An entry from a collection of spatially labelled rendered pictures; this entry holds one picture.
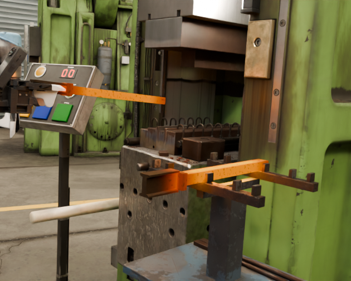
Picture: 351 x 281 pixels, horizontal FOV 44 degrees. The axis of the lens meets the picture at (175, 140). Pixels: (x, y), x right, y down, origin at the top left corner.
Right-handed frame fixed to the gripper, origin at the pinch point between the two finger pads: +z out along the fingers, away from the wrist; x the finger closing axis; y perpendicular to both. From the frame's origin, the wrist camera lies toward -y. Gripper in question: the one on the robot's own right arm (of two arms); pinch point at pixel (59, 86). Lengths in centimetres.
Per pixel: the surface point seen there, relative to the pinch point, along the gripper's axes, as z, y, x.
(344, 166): 89, 19, 34
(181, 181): 5.3, 16.1, 45.6
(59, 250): 35, 74, -66
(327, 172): 79, 21, 34
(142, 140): 42.1, 17.5, -19.4
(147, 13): 40, -28, -19
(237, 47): 67, -19, -1
